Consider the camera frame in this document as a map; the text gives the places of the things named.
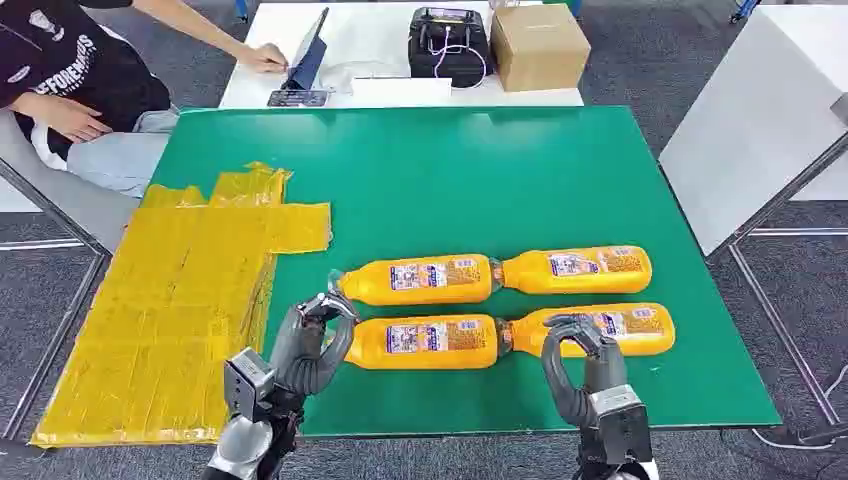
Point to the person's right hand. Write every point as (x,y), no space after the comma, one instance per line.
(76,119)

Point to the person's left hand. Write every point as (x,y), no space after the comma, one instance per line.
(265,58)

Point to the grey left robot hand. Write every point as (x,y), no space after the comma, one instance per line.
(301,361)

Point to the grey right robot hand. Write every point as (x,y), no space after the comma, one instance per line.
(606,371)

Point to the orange drink bottle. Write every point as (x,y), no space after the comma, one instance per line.
(411,281)
(424,344)
(652,334)
(530,272)

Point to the dark blue tablet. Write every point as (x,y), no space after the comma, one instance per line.
(308,60)

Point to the person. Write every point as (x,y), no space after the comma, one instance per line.
(86,73)

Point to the black smartphone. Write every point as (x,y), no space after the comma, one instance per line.
(298,98)

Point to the white bench table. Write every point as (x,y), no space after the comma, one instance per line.
(73,205)

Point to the clear plastic bag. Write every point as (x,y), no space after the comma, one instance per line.
(351,71)

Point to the white table with devices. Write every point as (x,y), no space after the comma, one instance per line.
(371,40)

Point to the flat white box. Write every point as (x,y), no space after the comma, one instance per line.
(401,91)

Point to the yellow plastic sheet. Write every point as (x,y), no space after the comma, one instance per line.
(166,318)

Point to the black equipment case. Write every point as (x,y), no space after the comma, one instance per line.
(450,63)

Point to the green table mat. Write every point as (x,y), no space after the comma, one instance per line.
(464,185)

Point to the brown cardboard box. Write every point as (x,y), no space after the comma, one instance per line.
(540,46)

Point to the large white side table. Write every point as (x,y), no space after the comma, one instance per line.
(755,119)

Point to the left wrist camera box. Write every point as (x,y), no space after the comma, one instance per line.
(246,381)

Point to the metal side table frame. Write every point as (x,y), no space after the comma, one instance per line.
(775,311)

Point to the metal bench table frame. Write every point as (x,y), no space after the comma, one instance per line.
(66,318)

